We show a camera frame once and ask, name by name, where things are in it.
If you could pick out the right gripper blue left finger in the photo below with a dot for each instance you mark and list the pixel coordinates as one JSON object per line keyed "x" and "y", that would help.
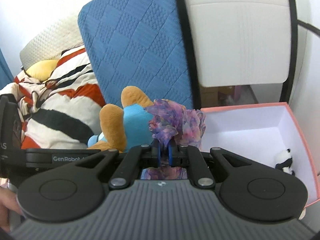
{"x": 156, "y": 153}

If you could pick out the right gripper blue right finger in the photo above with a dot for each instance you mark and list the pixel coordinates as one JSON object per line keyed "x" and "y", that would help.
{"x": 172, "y": 153}

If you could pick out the purple floral scarf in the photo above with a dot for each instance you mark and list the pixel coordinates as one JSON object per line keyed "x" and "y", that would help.
{"x": 172, "y": 120}

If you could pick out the brown bear plush blue shirt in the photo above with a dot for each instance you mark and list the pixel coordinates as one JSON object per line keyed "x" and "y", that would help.
{"x": 126, "y": 126}

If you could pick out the person left hand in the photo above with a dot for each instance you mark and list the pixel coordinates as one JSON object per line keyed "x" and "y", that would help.
{"x": 8, "y": 203}

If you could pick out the cardboard box under chair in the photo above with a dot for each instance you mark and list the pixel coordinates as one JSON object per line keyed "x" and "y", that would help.
{"x": 209, "y": 96}

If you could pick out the striped fleece blanket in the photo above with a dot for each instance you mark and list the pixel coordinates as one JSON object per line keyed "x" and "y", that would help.
{"x": 62, "y": 112}

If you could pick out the blue curtain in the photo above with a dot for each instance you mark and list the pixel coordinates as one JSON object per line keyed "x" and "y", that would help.
{"x": 6, "y": 76}

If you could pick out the pink storage box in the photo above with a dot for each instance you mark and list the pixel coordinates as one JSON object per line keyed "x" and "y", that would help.
{"x": 260, "y": 132}

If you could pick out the pink stool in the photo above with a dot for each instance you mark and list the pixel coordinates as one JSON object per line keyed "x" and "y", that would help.
{"x": 237, "y": 92}

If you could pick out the yellow plush pillow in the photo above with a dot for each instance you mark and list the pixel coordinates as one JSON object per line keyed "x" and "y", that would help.
{"x": 42, "y": 70}

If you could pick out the small panda plush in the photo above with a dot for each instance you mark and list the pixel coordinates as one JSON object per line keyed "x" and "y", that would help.
{"x": 283, "y": 161}

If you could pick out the blue quilted mat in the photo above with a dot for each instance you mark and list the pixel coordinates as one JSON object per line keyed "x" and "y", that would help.
{"x": 136, "y": 43}

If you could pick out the beige chair backrest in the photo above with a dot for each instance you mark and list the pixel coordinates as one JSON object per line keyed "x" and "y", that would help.
{"x": 240, "y": 42}

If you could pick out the cream quilted headboard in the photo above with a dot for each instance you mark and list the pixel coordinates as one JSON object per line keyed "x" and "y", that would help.
{"x": 49, "y": 44}

